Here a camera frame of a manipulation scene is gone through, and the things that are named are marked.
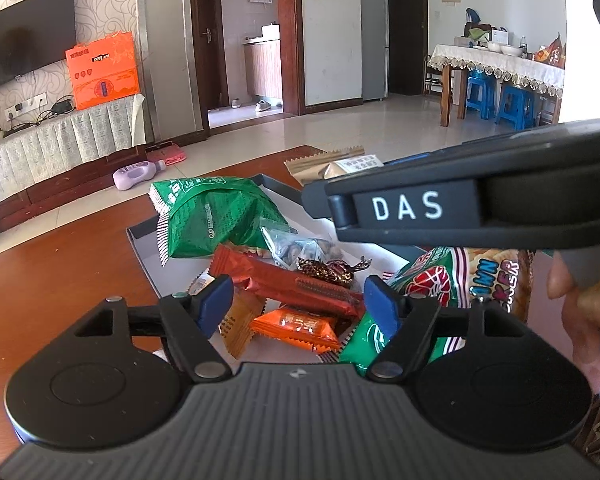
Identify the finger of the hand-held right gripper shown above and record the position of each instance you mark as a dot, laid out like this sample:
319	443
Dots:
410	167
325	205

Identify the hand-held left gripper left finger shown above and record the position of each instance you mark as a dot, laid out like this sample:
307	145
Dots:
215	300

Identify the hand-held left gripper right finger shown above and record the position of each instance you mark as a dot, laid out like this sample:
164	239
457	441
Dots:
382	305

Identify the brown kraft snack packet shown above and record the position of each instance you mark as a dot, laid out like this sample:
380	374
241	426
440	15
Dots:
310	165

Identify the grey box tray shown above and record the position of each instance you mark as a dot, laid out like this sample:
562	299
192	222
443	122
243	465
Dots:
380	255

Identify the clear nut snack packet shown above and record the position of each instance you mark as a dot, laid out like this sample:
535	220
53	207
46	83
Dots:
295	250

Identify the red sesame snack packet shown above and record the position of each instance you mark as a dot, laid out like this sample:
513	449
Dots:
270	280

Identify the person's right hand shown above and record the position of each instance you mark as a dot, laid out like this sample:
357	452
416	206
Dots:
595	310

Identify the yellow brown snack packet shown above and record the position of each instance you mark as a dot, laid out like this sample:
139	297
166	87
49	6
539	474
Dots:
240	325

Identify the small green snack packet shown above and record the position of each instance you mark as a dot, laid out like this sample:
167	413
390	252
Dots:
365	342

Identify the dark shiny wrapped candy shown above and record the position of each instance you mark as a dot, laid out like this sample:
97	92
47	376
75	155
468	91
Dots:
330	270

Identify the wooden dining table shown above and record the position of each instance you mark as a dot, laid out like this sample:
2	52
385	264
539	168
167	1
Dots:
446	105

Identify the large green snack bag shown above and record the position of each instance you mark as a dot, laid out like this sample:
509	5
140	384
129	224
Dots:
215	220

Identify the small orange snack packet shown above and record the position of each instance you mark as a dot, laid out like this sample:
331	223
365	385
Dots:
295	327

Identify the red green striped snack bag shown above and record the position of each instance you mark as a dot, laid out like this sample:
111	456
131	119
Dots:
500	280

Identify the blue plastic stool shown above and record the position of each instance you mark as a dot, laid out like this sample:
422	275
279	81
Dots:
516	107
480	95

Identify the silver refrigerator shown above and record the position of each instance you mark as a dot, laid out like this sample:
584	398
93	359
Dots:
375	40

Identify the dark wooden door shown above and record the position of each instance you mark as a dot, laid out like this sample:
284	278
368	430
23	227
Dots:
405	35
211	35

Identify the white lace tablecloth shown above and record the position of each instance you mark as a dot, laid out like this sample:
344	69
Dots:
495	65

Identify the purple plastic bottle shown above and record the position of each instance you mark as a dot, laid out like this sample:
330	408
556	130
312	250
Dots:
137	176

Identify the orange snack bag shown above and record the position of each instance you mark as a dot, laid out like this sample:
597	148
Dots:
550	52

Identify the wooden kitchen cabinet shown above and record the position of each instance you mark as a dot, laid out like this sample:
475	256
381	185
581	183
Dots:
262	67

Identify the white bowl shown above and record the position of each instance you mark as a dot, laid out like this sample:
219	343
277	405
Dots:
507	50

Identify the pink plastic dustpan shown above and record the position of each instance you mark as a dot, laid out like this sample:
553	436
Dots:
167	154

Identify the clear plastic bottle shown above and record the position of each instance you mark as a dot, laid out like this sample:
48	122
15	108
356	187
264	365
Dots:
523	46

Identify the white cardboard box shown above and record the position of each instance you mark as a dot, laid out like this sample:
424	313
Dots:
501	36

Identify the wooden tv cabinet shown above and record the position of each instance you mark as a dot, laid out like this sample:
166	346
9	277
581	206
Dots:
55	190

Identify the cabinet with white cloth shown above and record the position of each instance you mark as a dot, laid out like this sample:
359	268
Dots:
55	140

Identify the black power adapter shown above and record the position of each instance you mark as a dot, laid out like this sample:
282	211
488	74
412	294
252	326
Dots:
62	106

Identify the orange gift box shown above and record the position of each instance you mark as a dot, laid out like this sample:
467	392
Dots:
102	75

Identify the black flat television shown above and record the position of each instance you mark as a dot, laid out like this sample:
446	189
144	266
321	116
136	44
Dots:
25	40

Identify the wooden door frame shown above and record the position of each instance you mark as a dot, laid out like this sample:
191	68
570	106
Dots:
290	35

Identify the white wall socket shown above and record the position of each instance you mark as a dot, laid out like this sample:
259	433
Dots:
25	106

